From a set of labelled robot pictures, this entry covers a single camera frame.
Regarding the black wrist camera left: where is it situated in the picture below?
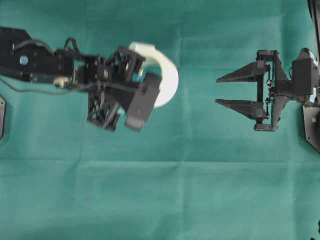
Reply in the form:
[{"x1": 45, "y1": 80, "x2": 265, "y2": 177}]
[{"x1": 110, "y1": 72, "x2": 162, "y2": 131}]

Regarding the green table cloth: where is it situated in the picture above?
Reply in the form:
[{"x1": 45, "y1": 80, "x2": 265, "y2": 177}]
[{"x1": 0, "y1": 0, "x2": 320, "y2": 240}]

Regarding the thin black camera cable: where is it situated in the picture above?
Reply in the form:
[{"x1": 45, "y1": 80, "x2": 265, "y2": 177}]
[{"x1": 0, "y1": 77, "x2": 146, "y2": 97}]

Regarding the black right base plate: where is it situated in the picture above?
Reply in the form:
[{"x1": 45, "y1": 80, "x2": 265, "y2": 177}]
[{"x1": 302, "y1": 106, "x2": 320, "y2": 152}]

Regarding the white duct tape roll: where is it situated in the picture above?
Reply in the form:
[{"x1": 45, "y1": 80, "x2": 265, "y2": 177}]
[{"x1": 129, "y1": 42, "x2": 179, "y2": 108}]

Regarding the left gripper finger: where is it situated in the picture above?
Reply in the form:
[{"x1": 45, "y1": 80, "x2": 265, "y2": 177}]
[
  {"x1": 132, "y1": 69, "x2": 145, "y2": 83},
  {"x1": 117, "y1": 106, "x2": 126, "y2": 116}
]

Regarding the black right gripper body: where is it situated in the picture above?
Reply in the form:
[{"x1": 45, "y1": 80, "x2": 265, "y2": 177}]
[{"x1": 254, "y1": 50, "x2": 292, "y2": 132}]

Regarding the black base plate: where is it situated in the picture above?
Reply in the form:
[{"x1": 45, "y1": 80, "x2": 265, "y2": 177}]
[
  {"x1": 302, "y1": 106, "x2": 320, "y2": 152},
  {"x1": 0, "y1": 97, "x2": 6, "y2": 139}
]

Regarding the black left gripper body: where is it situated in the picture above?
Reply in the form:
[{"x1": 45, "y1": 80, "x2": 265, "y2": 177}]
[{"x1": 75, "y1": 47, "x2": 146, "y2": 132}]

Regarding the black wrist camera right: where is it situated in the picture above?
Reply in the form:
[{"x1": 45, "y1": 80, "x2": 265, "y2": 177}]
[{"x1": 292, "y1": 48, "x2": 319, "y2": 107}]

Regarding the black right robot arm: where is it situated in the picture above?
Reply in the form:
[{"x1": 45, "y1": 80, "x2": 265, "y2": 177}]
[{"x1": 216, "y1": 48, "x2": 320, "y2": 132}]

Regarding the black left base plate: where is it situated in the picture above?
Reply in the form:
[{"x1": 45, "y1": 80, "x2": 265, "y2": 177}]
[{"x1": 0, "y1": 97, "x2": 6, "y2": 139}]

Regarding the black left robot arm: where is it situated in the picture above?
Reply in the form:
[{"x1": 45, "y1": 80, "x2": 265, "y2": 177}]
[{"x1": 0, "y1": 27, "x2": 146, "y2": 131}]

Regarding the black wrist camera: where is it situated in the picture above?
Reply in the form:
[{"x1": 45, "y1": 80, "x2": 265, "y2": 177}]
[
  {"x1": 110, "y1": 72, "x2": 162, "y2": 131},
  {"x1": 292, "y1": 48, "x2": 319, "y2": 107}
]

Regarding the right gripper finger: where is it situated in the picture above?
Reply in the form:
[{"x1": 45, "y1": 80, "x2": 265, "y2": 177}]
[
  {"x1": 216, "y1": 60, "x2": 266, "y2": 83},
  {"x1": 215, "y1": 99, "x2": 267, "y2": 121}
]

